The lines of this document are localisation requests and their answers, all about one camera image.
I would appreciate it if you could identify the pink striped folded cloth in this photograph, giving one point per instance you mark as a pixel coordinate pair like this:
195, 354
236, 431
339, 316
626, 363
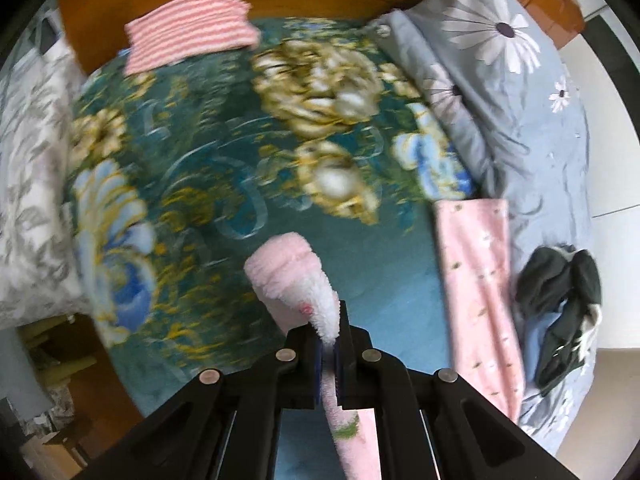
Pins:
187, 30

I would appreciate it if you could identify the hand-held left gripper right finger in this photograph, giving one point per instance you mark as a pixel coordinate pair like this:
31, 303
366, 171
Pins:
339, 360

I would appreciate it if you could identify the grey daisy print quilt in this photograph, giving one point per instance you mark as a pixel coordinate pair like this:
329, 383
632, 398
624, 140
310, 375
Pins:
525, 125

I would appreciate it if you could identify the white grey leaf curtain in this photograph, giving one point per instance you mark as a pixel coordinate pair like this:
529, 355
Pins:
35, 175

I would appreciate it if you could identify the teal floral blanket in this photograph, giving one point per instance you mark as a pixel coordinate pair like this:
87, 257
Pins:
240, 170

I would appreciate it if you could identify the dark green garment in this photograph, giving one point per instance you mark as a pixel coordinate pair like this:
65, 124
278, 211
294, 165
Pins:
560, 305

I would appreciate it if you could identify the pink dotted folded cloth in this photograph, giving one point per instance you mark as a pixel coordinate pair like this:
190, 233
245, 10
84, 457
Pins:
475, 290

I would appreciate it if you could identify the pink fleece garment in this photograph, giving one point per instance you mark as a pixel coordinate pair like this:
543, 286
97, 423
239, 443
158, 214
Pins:
295, 270

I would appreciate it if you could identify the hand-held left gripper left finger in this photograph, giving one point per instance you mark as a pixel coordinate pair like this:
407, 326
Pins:
317, 370

